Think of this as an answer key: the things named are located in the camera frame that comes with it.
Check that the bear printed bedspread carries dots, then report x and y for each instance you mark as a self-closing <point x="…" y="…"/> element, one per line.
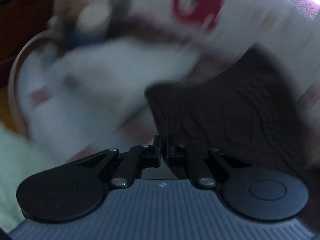
<point x="225" y="7"/>

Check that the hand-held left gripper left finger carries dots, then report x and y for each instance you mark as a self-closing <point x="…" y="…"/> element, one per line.
<point x="157" y="153"/>

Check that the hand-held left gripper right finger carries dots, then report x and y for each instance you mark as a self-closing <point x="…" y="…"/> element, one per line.
<point x="167" y="153"/>

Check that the white pillow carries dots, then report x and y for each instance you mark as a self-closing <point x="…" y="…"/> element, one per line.
<point x="100" y="80"/>

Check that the dark brown knit sweater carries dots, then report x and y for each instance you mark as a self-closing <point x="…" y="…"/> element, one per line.
<point x="225" y="110"/>

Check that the white garment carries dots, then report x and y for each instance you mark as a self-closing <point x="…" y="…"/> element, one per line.
<point x="15" y="175"/>

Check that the wooden chest of drawers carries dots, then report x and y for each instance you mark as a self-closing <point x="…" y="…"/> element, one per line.
<point x="22" y="25"/>

